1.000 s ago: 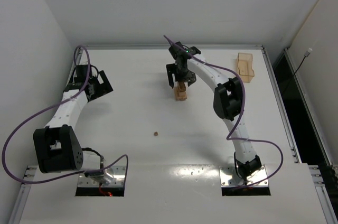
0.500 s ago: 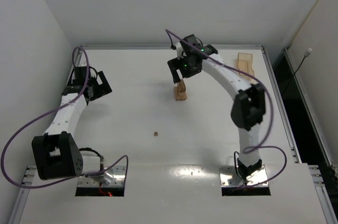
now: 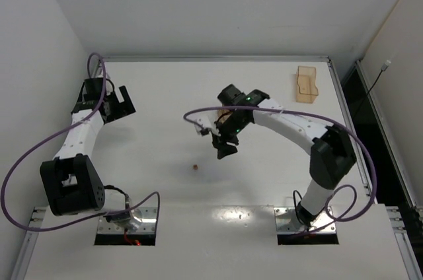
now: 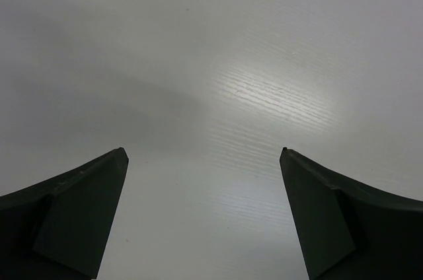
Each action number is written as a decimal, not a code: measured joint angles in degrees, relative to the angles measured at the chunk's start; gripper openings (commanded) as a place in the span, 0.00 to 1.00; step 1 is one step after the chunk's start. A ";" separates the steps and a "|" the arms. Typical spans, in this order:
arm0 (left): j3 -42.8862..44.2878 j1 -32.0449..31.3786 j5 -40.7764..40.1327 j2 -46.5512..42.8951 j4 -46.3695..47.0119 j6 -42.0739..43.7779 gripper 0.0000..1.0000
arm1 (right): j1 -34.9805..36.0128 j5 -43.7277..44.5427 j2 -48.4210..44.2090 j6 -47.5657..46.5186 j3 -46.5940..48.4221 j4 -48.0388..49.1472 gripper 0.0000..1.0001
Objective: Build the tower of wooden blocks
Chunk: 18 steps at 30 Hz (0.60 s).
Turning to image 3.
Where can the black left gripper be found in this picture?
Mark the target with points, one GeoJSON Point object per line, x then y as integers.
{"type": "Point", "coordinates": [119, 108]}

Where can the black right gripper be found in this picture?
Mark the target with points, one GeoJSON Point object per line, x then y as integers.
{"type": "Point", "coordinates": [223, 139]}

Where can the dark striped wood block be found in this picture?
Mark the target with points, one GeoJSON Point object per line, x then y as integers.
{"type": "Point", "coordinates": [222, 116]}

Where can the transparent orange plastic box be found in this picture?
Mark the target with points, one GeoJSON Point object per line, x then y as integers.
{"type": "Point", "coordinates": [306, 89]}

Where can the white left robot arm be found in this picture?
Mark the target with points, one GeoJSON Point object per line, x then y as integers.
{"type": "Point", "coordinates": [71, 183]}

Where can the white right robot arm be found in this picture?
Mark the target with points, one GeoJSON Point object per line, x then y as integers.
{"type": "Point", "coordinates": [328, 146]}

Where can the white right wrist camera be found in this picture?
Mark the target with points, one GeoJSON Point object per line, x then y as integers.
{"type": "Point", "coordinates": [205, 125]}

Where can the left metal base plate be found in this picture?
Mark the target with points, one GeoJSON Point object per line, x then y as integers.
{"type": "Point", "coordinates": [140, 221]}

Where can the black wall cable white plug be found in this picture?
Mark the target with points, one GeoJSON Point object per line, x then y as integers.
{"type": "Point", "coordinates": [383, 69]}

